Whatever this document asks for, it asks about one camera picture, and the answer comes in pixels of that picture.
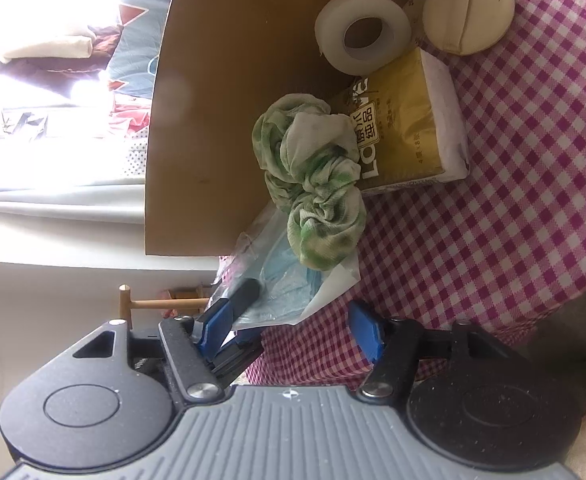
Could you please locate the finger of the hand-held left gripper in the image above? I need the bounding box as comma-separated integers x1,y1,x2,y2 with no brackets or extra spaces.
212,279,265,379

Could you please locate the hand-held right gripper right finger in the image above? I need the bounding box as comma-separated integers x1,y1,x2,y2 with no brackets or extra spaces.
348,301,528,405

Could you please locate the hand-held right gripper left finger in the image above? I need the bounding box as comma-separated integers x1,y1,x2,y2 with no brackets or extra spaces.
70,300,235,403

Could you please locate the blue face mask pack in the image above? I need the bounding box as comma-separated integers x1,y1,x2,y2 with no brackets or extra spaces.
210,207,361,332

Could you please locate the green and white scrunchie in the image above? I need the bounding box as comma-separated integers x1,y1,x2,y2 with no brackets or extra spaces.
251,92,367,271

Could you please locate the brown cardboard box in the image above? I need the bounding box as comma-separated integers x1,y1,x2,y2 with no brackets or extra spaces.
144,0,454,257

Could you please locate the gold tissue pack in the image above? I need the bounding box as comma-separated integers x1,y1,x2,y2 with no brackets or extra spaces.
329,49,470,196

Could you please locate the white tape roll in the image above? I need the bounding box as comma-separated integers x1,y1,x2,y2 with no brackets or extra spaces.
315,0,412,75

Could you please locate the round cream powder puff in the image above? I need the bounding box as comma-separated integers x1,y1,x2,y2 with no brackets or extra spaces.
421,0,516,57

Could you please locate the small wooden mallet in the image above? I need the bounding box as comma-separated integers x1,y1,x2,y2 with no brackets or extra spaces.
118,284,211,321

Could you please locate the polka-dot cloth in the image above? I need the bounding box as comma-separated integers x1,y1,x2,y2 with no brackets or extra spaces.
123,140,149,178

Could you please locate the pink checked cloth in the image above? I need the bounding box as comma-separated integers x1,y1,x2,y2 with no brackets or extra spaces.
218,0,586,393

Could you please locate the white curtain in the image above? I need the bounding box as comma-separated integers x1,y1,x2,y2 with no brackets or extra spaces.
0,180,149,225

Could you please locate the pink hanging garment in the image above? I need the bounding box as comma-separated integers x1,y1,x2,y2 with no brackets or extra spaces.
108,100,153,141

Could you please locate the blue patterned bed sheet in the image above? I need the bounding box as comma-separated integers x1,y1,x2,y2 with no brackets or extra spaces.
108,0,184,106

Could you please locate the maroon cloth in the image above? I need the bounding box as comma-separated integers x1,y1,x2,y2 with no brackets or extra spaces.
20,22,124,81

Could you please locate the cream folded cloth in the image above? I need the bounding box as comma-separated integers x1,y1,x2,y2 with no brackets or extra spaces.
0,35,94,63

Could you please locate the white printed paper packet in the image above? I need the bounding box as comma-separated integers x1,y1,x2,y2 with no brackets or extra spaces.
404,0,446,41

